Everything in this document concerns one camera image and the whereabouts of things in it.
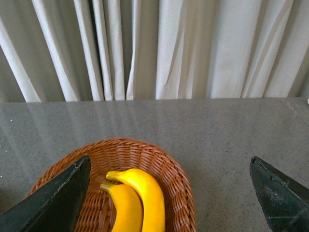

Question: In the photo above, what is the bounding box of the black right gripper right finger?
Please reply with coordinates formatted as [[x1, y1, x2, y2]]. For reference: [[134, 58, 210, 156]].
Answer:
[[250, 156, 309, 232]]

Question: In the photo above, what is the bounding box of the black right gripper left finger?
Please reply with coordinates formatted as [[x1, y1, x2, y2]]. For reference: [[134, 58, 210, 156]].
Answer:
[[0, 155, 91, 232]]

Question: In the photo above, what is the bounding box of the brown wicker basket right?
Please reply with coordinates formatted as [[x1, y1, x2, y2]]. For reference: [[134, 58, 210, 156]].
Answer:
[[29, 138, 197, 232]]

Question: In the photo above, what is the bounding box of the yellow banana lower in basket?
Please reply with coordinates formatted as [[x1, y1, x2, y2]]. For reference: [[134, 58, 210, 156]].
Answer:
[[100, 182, 143, 232]]

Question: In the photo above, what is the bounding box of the yellow banana in basket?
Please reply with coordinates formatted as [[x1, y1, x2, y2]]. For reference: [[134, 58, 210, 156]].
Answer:
[[106, 168, 166, 232], [100, 182, 143, 232]]

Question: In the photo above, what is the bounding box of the yellow banana upper in basket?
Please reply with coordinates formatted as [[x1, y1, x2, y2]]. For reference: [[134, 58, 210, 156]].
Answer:
[[106, 168, 166, 232]]

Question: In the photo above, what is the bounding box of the white pleated curtain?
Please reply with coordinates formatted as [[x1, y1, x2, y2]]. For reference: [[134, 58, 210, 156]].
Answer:
[[0, 0, 309, 102]]

